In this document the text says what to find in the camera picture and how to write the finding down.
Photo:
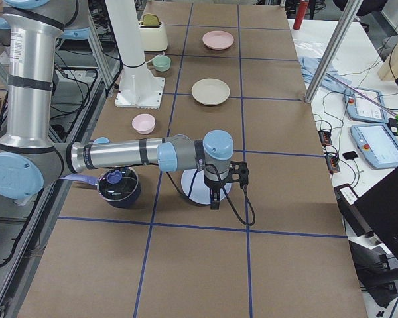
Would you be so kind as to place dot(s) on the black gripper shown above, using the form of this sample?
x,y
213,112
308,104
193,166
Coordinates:
x,y
213,190

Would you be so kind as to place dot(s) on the blue plate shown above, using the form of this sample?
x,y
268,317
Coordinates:
x,y
193,186

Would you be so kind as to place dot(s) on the pink plate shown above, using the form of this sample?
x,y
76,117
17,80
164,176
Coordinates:
x,y
218,40

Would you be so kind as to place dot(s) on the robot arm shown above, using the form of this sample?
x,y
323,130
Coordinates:
x,y
30,161

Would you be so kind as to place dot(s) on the dark blue lidded pot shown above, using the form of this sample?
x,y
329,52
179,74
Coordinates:
x,y
120,187

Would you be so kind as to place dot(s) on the pink bowl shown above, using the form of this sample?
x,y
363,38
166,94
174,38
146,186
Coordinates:
x,y
143,123

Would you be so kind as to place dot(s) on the cream plate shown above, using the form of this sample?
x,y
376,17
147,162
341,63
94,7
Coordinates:
x,y
210,91

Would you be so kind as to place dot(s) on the light blue cup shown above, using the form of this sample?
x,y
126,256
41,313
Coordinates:
x,y
101,140

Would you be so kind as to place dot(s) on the green bowl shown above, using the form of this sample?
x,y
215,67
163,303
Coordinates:
x,y
161,63

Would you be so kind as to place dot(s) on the blue cloth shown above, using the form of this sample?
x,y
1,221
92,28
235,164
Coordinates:
x,y
308,68

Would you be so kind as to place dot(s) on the far teach pendant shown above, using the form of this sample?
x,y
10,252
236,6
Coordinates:
x,y
360,109

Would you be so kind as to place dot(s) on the teach pendant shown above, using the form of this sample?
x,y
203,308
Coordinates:
x,y
377,144
360,109

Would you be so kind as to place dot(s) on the black monitor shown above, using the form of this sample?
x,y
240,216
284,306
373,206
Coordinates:
x,y
379,208

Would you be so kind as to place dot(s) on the near teach pendant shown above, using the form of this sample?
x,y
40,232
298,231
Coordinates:
x,y
377,144

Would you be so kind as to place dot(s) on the cream toaster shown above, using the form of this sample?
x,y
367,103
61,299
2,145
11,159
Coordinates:
x,y
154,39

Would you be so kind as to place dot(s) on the toast slice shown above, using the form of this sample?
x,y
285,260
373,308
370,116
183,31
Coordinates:
x,y
151,20

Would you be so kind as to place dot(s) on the red bottle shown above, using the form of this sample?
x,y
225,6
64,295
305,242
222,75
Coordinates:
x,y
301,12

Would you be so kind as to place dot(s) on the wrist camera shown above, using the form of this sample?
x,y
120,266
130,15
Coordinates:
x,y
239,172

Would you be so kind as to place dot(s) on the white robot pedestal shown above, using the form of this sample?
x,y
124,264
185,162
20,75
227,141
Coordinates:
x,y
138,87

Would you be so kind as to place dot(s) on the aluminium frame post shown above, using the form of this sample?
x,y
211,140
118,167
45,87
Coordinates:
x,y
334,43

